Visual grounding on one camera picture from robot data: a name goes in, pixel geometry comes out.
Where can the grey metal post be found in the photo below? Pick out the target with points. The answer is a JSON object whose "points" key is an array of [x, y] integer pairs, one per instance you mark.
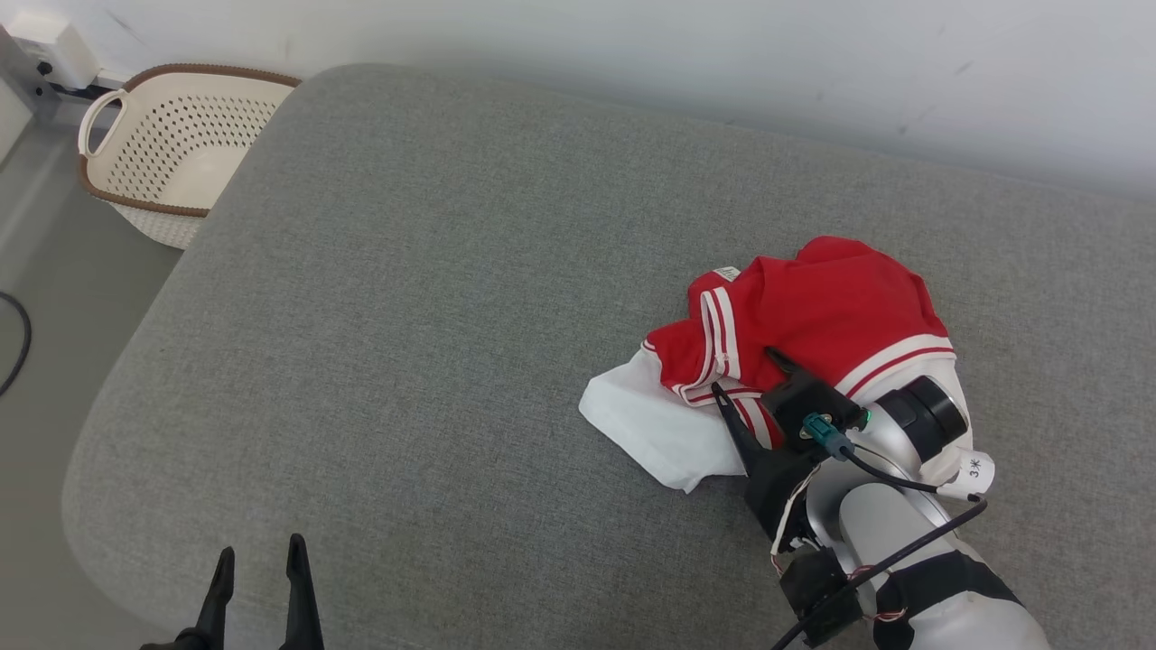
{"points": [[23, 77]]}

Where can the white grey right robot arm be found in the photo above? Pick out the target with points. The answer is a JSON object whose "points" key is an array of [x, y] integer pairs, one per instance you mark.
{"points": [[903, 533]]}

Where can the cream perforated laundry basket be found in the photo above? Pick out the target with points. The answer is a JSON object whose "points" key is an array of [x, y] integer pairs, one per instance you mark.
{"points": [[181, 162]]}

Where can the grey fabric sofa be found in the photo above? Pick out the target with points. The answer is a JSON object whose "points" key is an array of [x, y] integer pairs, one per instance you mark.
{"points": [[452, 316]]}

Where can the white wall box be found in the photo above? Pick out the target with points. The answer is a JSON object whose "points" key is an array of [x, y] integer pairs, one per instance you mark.
{"points": [[63, 50]]}

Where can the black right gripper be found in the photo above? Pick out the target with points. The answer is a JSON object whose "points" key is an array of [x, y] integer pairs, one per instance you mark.
{"points": [[777, 496]]}

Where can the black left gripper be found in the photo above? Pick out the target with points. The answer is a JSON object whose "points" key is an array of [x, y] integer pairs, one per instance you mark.
{"points": [[176, 641]]}

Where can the red jersey with white sleeves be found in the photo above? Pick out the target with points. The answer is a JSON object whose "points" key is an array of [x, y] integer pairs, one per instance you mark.
{"points": [[831, 307]]}

